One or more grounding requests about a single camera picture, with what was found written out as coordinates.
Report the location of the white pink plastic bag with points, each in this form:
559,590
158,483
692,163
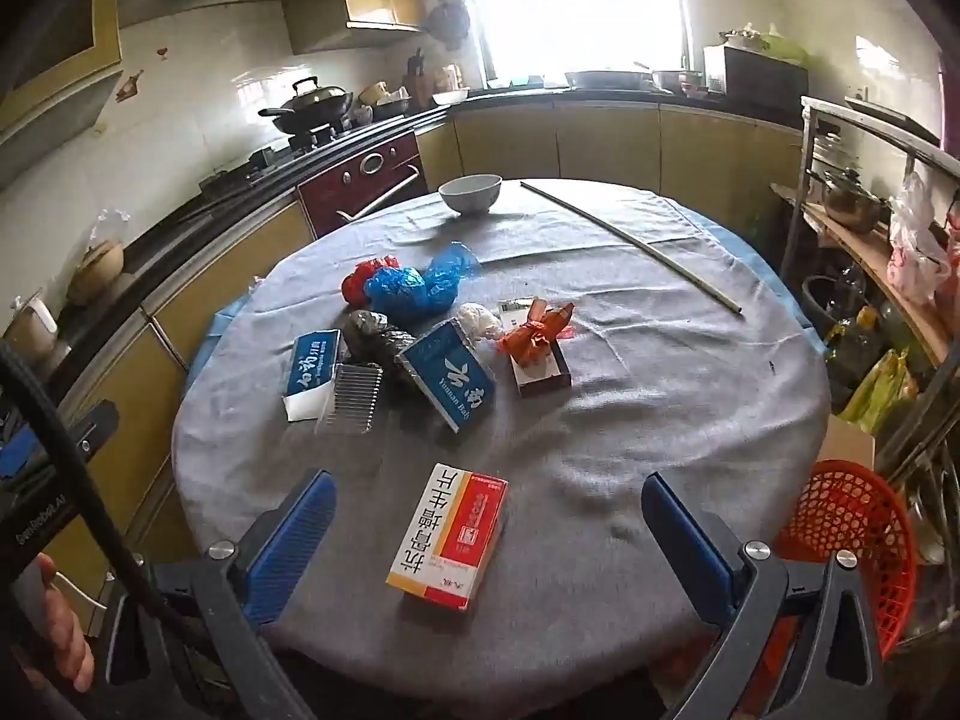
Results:
918,264

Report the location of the metal storage shelf rack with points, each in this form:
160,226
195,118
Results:
900,458

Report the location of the steel pot with lid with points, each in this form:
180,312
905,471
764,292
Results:
849,203

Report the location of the white ceramic bowl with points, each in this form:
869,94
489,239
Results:
471,195

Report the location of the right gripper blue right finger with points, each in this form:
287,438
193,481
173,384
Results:
700,549

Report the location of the black plastic bag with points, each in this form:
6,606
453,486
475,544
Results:
373,339

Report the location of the red plastic bag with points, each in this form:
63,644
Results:
353,284

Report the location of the clay pot on counter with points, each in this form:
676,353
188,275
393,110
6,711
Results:
99,268

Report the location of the person's left hand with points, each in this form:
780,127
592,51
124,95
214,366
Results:
73,657

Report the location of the blue plastic bag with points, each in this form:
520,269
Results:
407,296

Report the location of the red plastic basket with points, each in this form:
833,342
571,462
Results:
846,506

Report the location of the black wok with lid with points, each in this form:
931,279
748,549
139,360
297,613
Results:
312,107

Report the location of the white paper ball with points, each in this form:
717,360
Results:
478,322

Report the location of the yellow lower cabinets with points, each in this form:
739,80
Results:
134,344

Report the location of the blue Yunnan Baiyao box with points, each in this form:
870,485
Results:
445,367

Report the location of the red white medicine box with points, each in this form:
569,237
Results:
450,537

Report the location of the yellow plastic bag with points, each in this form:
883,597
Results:
886,386

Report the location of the white brown box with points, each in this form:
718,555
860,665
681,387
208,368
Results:
552,372

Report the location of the orange wrapper bundle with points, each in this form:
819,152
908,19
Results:
529,342

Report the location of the dark red oven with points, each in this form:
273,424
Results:
384,175

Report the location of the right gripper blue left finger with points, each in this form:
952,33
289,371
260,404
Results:
282,542

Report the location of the black microwave oven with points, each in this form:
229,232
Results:
751,78

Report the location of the cardboard box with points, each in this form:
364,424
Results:
846,441

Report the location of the grey table cloth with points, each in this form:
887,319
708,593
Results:
663,379

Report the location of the blue white small box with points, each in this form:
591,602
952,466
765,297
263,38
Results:
310,385

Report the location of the long thin white stick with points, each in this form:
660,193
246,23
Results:
685,273

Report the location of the cooking oil bottle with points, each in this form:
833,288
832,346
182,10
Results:
851,349

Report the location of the blue under cloth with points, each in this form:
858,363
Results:
213,334

